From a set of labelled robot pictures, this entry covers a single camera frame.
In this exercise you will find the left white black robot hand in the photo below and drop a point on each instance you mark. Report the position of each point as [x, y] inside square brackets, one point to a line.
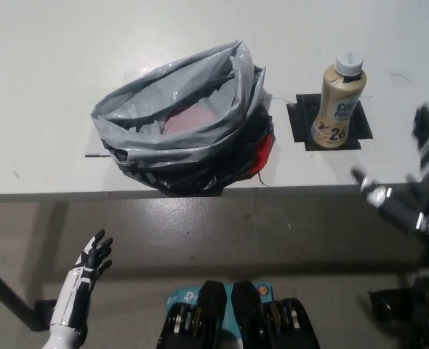
[74, 291]

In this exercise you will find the beige protein shake bottle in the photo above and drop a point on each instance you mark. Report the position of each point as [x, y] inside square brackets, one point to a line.
[340, 94]

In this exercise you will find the grey plastic bag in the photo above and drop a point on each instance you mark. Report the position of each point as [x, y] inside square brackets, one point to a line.
[185, 145]

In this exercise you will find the black table foot plate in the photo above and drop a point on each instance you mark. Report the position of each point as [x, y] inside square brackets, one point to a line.
[389, 305]
[43, 316]

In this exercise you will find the black table leg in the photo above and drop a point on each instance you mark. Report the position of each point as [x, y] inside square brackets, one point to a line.
[7, 289]

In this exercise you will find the black tape square marker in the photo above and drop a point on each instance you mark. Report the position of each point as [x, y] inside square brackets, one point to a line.
[361, 123]

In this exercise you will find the red fabric piece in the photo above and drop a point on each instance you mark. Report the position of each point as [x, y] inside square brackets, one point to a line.
[266, 152]

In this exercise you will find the pink flat item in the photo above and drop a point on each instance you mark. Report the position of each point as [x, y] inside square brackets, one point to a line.
[192, 118]

